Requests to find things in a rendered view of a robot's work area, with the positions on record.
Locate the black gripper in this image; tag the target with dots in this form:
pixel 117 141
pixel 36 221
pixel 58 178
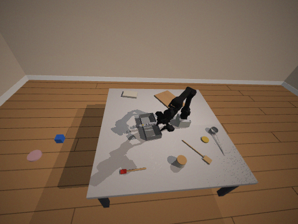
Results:
pixel 167 126

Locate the wooden board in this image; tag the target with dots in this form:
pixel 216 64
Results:
pixel 165 97

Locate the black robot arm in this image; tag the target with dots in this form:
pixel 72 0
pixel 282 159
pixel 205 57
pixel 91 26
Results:
pixel 176 104

